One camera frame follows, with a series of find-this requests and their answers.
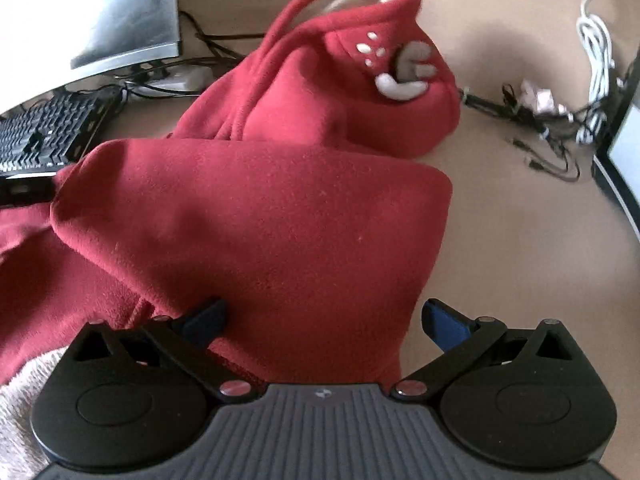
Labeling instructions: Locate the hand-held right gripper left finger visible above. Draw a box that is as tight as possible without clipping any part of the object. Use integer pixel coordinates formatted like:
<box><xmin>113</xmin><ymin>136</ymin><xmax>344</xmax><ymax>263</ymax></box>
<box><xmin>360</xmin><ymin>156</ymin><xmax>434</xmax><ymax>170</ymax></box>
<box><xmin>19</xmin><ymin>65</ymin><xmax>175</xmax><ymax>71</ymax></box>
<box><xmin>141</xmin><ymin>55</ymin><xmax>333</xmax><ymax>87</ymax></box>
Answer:
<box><xmin>59</xmin><ymin>298</ymin><xmax>254</xmax><ymax>403</ymax></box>

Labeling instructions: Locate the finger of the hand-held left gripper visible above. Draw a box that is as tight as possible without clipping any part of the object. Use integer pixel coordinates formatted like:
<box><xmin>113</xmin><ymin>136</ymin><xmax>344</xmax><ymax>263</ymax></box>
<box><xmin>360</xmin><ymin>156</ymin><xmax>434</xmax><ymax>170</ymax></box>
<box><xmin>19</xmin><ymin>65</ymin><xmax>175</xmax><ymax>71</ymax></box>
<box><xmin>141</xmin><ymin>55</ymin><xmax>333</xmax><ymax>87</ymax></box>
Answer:
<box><xmin>0</xmin><ymin>172</ymin><xmax>57</xmax><ymax>209</ymax></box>

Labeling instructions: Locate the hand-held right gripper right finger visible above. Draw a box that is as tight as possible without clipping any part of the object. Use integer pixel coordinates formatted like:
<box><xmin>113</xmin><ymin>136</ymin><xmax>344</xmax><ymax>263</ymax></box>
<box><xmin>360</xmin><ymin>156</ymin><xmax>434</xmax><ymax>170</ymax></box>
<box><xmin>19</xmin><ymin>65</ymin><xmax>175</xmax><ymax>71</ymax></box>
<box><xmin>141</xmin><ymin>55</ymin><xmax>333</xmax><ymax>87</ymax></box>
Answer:
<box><xmin>391</xmin><ymin>298</ymin><xmax>592</xmax><ymax>404</ymax></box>

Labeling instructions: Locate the red fleece hooded garment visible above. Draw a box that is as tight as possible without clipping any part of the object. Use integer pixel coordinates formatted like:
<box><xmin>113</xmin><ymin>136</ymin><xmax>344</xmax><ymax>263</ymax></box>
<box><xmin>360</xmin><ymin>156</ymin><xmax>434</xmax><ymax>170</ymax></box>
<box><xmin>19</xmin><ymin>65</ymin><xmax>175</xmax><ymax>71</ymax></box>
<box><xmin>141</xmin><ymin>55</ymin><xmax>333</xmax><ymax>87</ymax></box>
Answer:
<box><xmin>0</xmin><ymin>0</ymin><xmax>462</xmax><ymax>480</ymax></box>

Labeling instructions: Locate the black keyboard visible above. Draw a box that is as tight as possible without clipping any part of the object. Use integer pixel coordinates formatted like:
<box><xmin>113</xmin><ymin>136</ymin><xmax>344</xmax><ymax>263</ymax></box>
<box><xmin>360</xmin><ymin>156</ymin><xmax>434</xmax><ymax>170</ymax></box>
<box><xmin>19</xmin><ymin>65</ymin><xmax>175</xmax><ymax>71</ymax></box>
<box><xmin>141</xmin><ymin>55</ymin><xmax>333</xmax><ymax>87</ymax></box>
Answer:
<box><xmin>0</xmin><ymin>87</ymin><xmax>124</xmax><ymax>177</ymax></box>

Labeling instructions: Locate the black curved monitor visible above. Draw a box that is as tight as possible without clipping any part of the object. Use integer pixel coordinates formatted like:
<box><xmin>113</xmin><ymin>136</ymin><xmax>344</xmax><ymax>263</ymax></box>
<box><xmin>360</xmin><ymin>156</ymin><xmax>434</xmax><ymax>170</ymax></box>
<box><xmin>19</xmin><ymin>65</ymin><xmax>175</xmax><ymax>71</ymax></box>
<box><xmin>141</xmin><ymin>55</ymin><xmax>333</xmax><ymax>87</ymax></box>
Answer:
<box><xmin>0</xmin><ymin>0</ymin><xmax>182</xmax><ymax>111</ymax></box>

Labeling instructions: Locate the white power adapter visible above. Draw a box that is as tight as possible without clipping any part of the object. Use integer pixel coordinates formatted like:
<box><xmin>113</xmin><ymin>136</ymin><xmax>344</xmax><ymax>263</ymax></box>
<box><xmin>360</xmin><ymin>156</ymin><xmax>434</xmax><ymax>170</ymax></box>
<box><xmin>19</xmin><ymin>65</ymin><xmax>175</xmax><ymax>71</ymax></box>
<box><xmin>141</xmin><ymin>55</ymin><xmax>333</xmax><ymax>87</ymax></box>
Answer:
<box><xmin>149</xmin><ymin>66</ymin><xmax>214</xmax><ymax>93</ymax></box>

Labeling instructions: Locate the white glass-sided computer case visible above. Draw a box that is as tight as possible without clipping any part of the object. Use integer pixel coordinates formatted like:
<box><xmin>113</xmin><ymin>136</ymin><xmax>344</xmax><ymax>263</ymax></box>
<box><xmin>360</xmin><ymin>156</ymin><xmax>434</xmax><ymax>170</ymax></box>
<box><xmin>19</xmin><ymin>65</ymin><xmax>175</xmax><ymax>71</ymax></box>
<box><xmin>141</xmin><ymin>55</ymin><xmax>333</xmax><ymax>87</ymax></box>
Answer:
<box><xmin>591</xmin><ymin>57</ymin><xmax>640</xmax><ymax>243</ymax></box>

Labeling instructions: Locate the black cable bundle beside case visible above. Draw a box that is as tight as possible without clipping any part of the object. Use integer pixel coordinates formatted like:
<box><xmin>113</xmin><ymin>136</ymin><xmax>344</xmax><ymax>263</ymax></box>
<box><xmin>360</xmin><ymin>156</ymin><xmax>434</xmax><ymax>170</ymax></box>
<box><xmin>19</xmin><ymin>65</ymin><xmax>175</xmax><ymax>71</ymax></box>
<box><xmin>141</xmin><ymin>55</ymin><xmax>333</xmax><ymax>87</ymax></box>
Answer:
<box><xmin>460</xmin><ymin>77</ymin><xmax>627</xmax><ymax>184</ymax></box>

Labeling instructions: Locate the white cable tag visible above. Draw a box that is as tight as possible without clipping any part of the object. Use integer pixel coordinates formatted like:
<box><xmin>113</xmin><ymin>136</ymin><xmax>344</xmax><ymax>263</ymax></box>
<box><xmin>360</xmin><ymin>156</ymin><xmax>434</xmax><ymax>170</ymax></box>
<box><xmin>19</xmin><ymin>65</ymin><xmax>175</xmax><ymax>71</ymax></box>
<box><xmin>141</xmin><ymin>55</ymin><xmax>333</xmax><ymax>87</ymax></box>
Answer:
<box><xmin>520</xmin><ymin>79</ymin><xmax>569</xmax><ymax>116</ymax></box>

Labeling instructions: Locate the white plug with cable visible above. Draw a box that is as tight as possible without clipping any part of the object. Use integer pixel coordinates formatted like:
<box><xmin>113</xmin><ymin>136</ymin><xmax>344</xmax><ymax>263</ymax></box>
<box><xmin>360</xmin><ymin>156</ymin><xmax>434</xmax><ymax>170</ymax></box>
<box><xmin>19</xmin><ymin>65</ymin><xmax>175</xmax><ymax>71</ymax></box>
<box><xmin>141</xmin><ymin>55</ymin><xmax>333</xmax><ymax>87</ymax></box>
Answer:
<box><xmin>575</xmin><ymin>0</ymin><xmax>619</xmax><ymax>147</ymax></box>

